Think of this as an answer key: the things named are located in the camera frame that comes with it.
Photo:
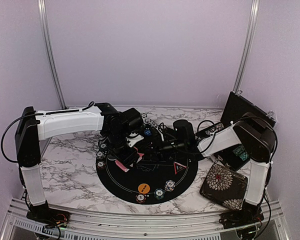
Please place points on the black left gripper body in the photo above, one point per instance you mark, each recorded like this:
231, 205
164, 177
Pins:
117, 147

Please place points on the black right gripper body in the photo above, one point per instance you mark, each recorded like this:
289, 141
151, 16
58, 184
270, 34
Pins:
173, 148

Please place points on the red triangular marker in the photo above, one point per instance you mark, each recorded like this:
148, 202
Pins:
178, 167

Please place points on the blue small blind button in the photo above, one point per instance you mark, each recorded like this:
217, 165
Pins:
148, 132

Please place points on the red playing card deck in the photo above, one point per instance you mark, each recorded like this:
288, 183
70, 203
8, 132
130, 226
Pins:
123, 167

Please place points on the red poker chip stack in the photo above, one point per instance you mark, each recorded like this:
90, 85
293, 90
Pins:
100, 164

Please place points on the blue orange chip stack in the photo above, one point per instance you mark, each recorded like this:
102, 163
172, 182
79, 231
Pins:
169, 185

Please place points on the orange big blind button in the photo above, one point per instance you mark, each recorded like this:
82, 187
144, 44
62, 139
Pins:
143, 188

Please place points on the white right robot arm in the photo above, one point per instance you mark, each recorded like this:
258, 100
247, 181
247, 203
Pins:
258, 180

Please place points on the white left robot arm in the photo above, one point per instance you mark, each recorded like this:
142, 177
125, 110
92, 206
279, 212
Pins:
35, 126

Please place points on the blue orange chips on marble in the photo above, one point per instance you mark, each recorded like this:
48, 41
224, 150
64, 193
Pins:
147, 120

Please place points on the round black poker mat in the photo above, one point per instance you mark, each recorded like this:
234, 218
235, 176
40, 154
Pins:
152, 169

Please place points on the floral fabric pouch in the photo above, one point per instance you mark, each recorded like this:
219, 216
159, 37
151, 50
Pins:
224, 187

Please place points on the black poker chip case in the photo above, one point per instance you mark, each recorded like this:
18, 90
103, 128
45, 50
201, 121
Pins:
252, 125

